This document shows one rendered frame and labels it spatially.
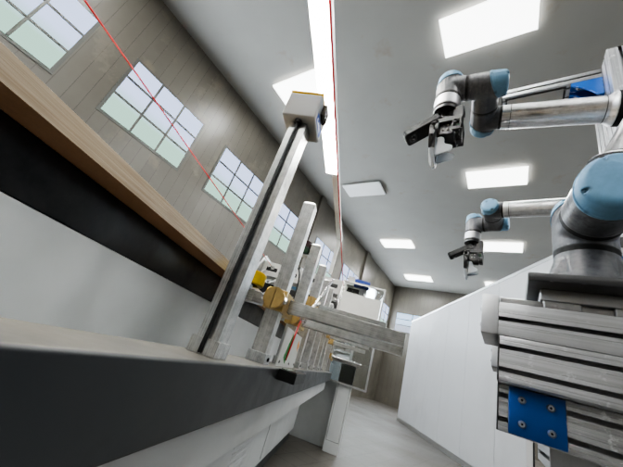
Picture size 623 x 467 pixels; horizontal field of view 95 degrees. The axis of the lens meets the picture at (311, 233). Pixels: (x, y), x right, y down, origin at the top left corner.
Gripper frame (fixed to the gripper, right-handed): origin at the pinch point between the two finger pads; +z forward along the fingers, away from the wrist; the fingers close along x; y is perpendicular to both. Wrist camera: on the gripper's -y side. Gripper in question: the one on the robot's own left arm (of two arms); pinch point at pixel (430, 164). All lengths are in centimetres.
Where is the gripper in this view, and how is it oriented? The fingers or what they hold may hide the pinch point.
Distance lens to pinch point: 88.9
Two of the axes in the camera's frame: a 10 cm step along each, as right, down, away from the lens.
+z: -2.9, 8.7, -3.9
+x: 5.0, 4.9, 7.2
